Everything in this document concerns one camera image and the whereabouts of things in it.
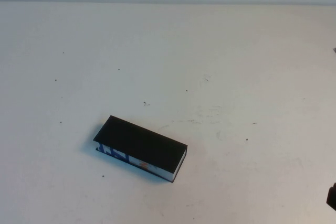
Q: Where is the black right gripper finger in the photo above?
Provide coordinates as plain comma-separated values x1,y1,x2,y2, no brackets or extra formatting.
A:
326,182,336,207

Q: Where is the black patterned glasses case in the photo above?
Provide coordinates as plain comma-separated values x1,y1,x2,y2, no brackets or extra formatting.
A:
93,115,188,184

